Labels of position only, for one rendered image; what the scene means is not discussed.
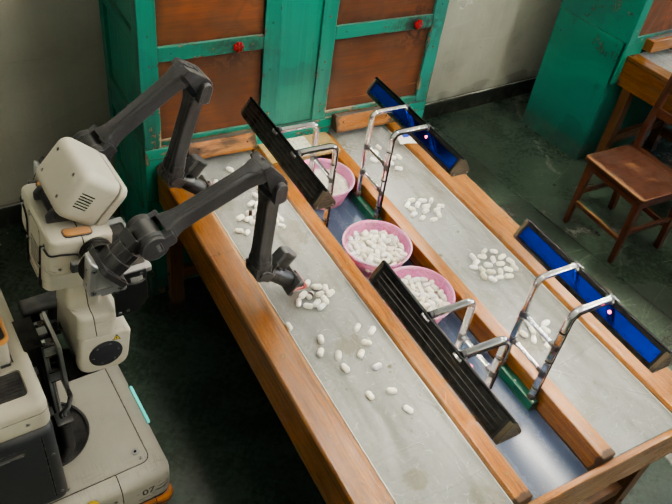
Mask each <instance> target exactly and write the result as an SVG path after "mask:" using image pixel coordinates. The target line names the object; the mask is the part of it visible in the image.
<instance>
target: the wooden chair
mask: <svg viewBox="0 0 672 504"><path fill-rule="evenodd" d="M669 94H670V95H671V96H672V74H671V76H670V78H669V79H668V81H667V83H666V85H665V87H664V89H663V90H662V92H661V94H660V96H659V97H658V99H657V101H656V103H655V104H654V106H653V108H652V110H651V111H650V113H649V115H648V116H647V118H646V120H645V122H644V123H643V125H642V127H641V129H640V131H639V133H638V135H637V137H636V139H635V141H634V143H633V145H632V146H631V145H626V146H621V147H617V148H613V149H609V150H605V151H600V152H596V153H592V154H588V155H587V156H586V160H587V161H588V163H587V165H586V168H585V170H584V172H583V174H582V177H581V179H580V181H579V184H578V186H577V188H576V191H575V193H574V195H573V198H572V200H571V202H570V205H569V207H568V209H567V212H566V214H565V216H564V219H563V222H564V223H568V222H569V220H570V218H571V216H572V214H573V212H574V210H575V208H576V206H577V207H578V208H579V209H580V210H582V211H583V212H584V213H585V214H586V215H587V216H588V217H590V218H591V219H592V220H593V221H594V222H595V223H596V224H598V225H599V226H600V227H601V228H602V229H603V230H604V231H606V232H607V233H608V234H609V235H610V236H611V237H612V238H614V239H615V240H616V242H615V245H614V247H613V249H612V251H611V253H610V256H609V258H608V260H607V262H608V263H609V264H611V263H613V262H614V260H615V258H616V256H617V255H618V253H619V251H620V249H621V247H622V246H623V244H624V242H625V240H626V238H627V236H628V235H629V234H632V233H635V232H638V231H642V230H645V229H648V228H651V227H654V226H657V225H661V226H662V228H661V230H660V232H659V234H658V236H657V239H656V241H655V243H654V245H653V246H654V247H655V248H656V249H659V248H661V247H662V245H663V243H664V241H665V239H666V237H667V235H668V233H669V231H670V229H671V227H672V207H671V209H670V211H669V213H668V215H667V217H665V218H661V217H659V216H658V215H657V214H656V213H654V212H653V211H652V210H651V209H649V208H648V207H649V206H652V205H655V204H659V203H662V202H666V201H669V200H672V169H670V168H669V167H668V166H666V165H665V164H664V163H662V162H661V161H660V160H658V159H657V158H656V157H654V156H653V155H651V154H650V153H649V152H647V151H646V150H645V149H643V148H641V147H642V145H643V143H644V141H645V139H646V137H647V135H648V133H649V131H650V129H651V127H652V125H653V123H654V121H655V120H656V118H659V119H661V120H662V121H664V122H666V123H667V124H669V125H670V126H672V115H671V114H670V113H668V112H666V111H665V110H663V109H662V107H663V105H664V104H665V102H666V100H667V98H668V96H669ZM593 174H594V175H596V176H597V177H598V178H599V179H601V180H602V181H603V183H600V184H596V185H592V186H588V187H587V185H588V183H589V181H590V179H591V177H592V175H593ZM605 187H610V188H612V189H613V190H614V191H613V194H612V196H611V199H610V202H609V204H608V208H609V209H610V210H613V209H615V207H616V205H617V202H618V200H619V198H620V196H621V197H623V198H624V199H625V200H626V201H627V202H629V203H630V204H631V205H632V208H631V210H630V212H629V214H628V216H627V218H626V221H625V223H624V225H623V227H622V229H621V232H620V234H619V235H618V234H617V233H616V232H615V231H614V230H612V229H611V228H610V227H609V226H608V225H607V224H605V223H604V222H603V221H602V220H601V219H600V218H599V217H597V216H596V215H595V214H594V213H593V212H592V211H590V210H589V209H588V208H587V207H586V206H585V205H584V204H582V203H581V202H580V201H579V200H580V199H581V197H582V195H583V193H587V192H590V191H594V190H598V189H601V188H605ZM642 210H643V211H644V212H645V213H646V214H647V215H649V216H650V217H651V218H652V219H654V220H655V221H652V222H649V223H646V224H642V225H639V226H636V227H633V225H634V224H635V222H636V220H637V218H638V216H639V214H640V213H641V211H642ZM632 227H633V228H632Z"/></svg>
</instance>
